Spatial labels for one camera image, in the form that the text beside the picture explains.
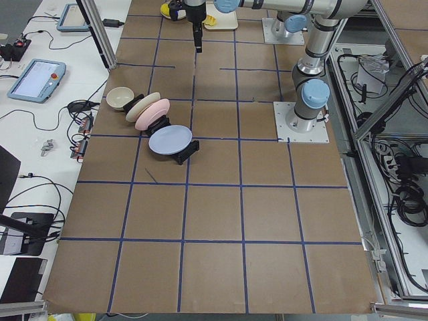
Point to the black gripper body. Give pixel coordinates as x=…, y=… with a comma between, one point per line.
x=195, y=13

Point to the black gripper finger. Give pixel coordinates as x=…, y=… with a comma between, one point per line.
x=200, y=37
x=196, y=36

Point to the blue plate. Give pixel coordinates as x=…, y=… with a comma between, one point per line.
x=170, y=139

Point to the pink plate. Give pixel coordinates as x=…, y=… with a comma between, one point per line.
x=152, y=114

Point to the cream plate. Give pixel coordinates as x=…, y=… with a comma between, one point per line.
x=138, y=105

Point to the cream tray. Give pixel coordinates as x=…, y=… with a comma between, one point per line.
x=225, y=21

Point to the yellow round object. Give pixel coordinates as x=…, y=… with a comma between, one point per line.
x=169, y=13

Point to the black power adapter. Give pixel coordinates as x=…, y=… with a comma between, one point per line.
x=112, y=23

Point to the cream bowl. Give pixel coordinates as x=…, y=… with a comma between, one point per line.
x=118, y=97

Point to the black dish rack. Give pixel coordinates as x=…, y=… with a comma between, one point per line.
x=181, y=156

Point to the far teach pendant tablet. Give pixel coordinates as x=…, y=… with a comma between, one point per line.
x=72, y=20

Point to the teach pendant tablet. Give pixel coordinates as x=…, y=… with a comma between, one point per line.
x=72, y=20
x=38, y=81

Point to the near teach pendant tablet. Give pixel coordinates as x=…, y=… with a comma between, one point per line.
x=38, y=81

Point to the metal keys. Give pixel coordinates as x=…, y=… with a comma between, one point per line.
x=47, y=147

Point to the black monitor stand base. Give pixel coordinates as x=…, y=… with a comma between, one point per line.
x=25, y=233

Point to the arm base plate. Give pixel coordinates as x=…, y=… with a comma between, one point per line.
x=291, y=128
x=287, y=32

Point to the aluminium frame post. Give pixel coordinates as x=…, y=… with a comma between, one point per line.
x=93, y=20

